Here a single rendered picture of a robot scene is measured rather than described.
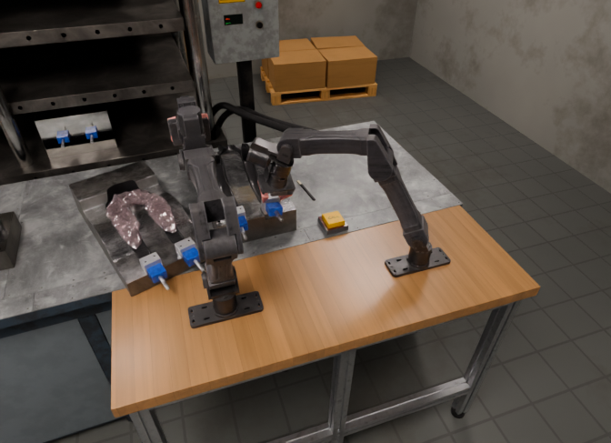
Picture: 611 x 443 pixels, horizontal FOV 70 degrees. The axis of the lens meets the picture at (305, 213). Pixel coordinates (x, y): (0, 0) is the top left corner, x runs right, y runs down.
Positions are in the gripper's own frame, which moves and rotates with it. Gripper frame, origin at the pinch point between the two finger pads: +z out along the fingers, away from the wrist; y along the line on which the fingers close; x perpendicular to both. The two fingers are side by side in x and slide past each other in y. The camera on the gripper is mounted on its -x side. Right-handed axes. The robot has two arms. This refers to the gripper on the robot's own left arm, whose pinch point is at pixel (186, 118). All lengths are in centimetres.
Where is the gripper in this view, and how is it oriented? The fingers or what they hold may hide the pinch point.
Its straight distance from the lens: 132.5
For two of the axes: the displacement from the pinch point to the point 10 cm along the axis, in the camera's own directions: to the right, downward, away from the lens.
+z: -3.2, -5.8, 7.5
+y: -9.5, 1.9, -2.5
